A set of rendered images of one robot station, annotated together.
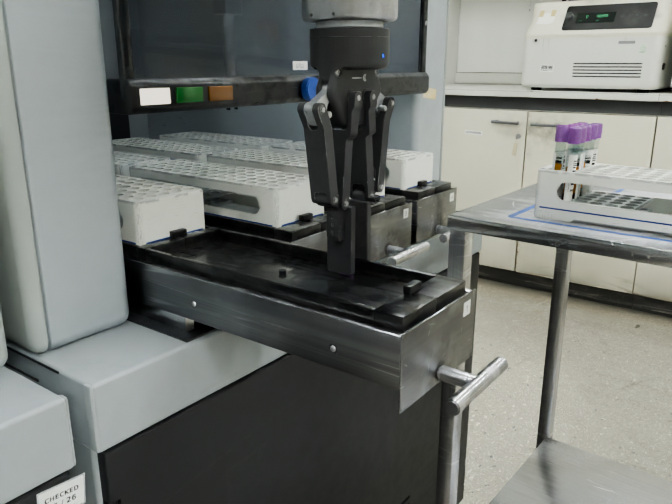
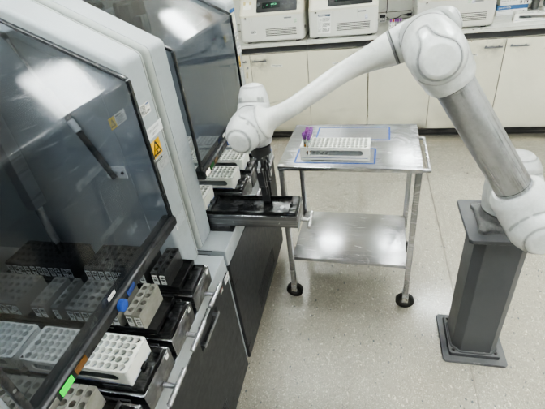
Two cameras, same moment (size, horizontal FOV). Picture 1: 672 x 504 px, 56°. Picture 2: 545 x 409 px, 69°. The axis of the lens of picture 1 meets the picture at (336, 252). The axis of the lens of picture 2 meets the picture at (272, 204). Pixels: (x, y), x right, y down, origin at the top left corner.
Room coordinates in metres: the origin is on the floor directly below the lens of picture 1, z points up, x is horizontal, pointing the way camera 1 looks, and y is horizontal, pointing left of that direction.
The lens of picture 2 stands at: (-0.57, 0.43, 1.64)
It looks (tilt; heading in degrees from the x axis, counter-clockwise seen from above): 34 degrees down; 339
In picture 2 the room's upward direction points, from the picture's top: 8 degrees counter-clockwise
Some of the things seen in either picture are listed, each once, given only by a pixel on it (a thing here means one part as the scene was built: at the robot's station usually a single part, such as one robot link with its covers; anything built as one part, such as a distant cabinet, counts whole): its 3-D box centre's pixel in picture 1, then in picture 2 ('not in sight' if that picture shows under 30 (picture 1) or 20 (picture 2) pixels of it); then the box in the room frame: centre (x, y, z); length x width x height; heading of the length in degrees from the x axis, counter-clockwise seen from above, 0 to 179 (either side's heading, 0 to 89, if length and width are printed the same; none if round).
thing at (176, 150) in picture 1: (165, 161); not in sight; (1.21, 0.32, 0.83); 0.30 x 0.10 x 0.06; 53
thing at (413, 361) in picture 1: (195, 270); (220, 209); (0.71, 0.16, 0.78); 0.73 x 0.14 x 0.09; 53
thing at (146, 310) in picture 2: not in sight; (148, 307); (0.27, 0.51, 0.85); 0.12 x 0.02 x 0.06; 144
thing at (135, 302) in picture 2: not in sight; (140, 305); (0.28, 0.52, 0.85); 0.12 x 0.02 x 0.06; 143
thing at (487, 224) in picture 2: not in sight; (501, 210); (0.18, -0.74, 0.73); 0.22 x 0.18 x 0.06; 143
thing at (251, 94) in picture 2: not in sight; (253, 108); (0.62, 0.00, 1.18); 0.13 x 0.11 x 0.16; 145
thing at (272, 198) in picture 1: (222, 193); (203, 178); (0.90, 0.16, 0.83); 0.30 x 0.10 x 0.06; 53
